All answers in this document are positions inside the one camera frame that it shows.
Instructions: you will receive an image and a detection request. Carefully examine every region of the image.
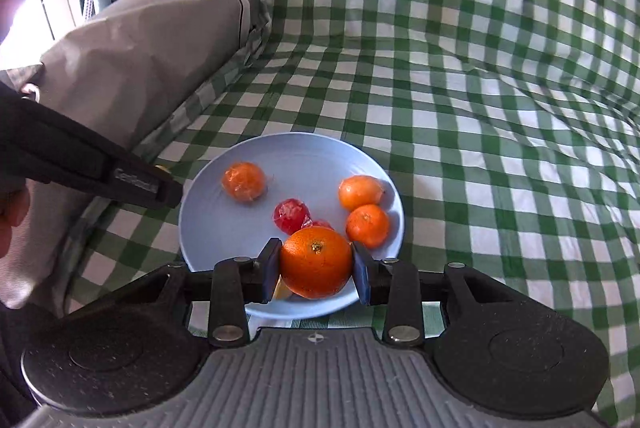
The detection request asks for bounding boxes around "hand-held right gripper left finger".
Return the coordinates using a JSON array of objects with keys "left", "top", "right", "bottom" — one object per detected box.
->
[{"left": 145, "top": 237, "right": 284, "bottom": 349}]

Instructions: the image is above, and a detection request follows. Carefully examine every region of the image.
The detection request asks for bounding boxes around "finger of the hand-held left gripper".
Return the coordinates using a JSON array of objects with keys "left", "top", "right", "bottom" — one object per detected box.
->
[{"left": 102, "top": 152, "right": 184, "bottom": 210}]

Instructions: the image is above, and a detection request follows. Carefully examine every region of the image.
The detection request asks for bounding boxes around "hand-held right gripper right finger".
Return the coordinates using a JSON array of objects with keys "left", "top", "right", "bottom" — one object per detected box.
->
[{"left": 351, "top": 241, "right": 493, "bottom": 349}]

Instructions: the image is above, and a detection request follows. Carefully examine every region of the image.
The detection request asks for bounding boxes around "large orange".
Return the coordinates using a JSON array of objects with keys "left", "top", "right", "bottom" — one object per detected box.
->
[{"left": 279, "top": 226, "right": 354, "bottom": 300}]

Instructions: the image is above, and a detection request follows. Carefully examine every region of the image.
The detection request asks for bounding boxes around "small tangerine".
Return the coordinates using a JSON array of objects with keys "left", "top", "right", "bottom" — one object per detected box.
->
[{"left": 345, "top": 204, "right": 390, "bottom": 250}]

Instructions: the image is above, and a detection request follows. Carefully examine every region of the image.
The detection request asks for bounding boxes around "yellow-orange tangerine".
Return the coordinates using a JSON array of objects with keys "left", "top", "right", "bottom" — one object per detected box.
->
[{"left": 338, "top": 175, "right": 387, "bottom": 212}]

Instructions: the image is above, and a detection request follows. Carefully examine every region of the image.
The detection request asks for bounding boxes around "plastic-wrapped orange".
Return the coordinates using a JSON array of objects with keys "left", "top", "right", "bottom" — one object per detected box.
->
[{"left": 221, "top": 161, "right": 267, "bottom": 203}]

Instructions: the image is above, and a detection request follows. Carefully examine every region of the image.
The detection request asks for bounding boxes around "light blue plate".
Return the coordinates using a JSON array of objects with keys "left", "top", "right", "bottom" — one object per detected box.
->
[{"left": 178, "top": 133, "right": 406, "bottom": 320}]

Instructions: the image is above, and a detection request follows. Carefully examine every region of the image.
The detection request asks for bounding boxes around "person's left hand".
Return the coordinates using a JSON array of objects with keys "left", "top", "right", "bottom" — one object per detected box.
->
[{"left": 0, "top": 185, "right": 31, "bottom": 260}]

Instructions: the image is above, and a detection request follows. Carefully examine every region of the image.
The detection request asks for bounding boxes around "grey paper bag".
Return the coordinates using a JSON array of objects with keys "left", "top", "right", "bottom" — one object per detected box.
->
[{"left": 0, "top": 0, "right": 253, "bottom": 309}]

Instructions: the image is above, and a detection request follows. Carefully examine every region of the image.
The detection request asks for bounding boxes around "green checked blanket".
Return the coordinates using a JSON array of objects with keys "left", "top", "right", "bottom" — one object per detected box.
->
[{"left": 65, "top": 0, "right": 640, "bottom": 414}]

